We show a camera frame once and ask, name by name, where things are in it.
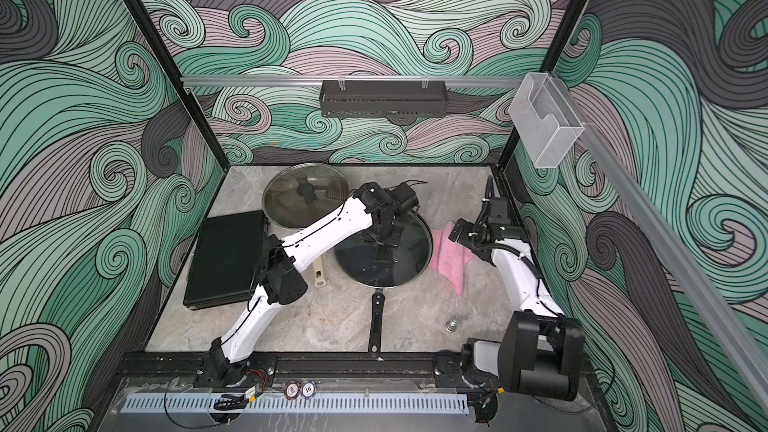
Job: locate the white slotted cable duct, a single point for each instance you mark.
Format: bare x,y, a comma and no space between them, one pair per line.
371,403

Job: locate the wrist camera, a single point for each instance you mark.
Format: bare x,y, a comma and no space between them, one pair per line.
405,197
496,211

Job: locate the large glass pot lid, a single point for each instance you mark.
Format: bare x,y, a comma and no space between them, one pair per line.
378,266

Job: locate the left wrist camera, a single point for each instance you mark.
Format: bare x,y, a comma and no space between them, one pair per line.
405,197

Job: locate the pink fluffy cloth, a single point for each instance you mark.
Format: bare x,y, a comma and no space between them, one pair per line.
450,259

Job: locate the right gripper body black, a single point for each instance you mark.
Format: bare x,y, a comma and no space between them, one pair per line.
469,234

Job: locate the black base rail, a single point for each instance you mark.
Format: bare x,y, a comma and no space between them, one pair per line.
426,369

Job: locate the aluminium side rail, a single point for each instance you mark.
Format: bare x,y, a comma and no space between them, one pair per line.
744,352

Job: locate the brown pan beige handle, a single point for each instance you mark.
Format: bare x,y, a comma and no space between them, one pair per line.
318,273

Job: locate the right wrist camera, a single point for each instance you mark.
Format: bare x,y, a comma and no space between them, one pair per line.
496,211

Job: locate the clear mesh wall bin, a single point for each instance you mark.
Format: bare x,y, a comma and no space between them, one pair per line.
544,114

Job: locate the black wall shelf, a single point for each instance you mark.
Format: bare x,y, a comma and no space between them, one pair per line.
379,99

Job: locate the aluminium wall rail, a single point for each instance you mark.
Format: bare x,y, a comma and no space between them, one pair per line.
275,80

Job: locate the black flat case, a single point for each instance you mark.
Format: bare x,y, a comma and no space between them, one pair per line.
227,257

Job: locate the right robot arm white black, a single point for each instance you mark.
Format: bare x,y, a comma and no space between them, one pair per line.
542,349

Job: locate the small metal knob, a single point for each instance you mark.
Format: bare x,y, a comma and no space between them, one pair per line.
451,325

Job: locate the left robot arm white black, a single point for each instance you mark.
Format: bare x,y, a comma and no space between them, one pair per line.
278,284

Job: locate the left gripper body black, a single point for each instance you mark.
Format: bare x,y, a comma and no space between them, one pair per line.
389,236

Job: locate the small glass pot lid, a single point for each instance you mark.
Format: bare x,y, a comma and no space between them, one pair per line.
299,196

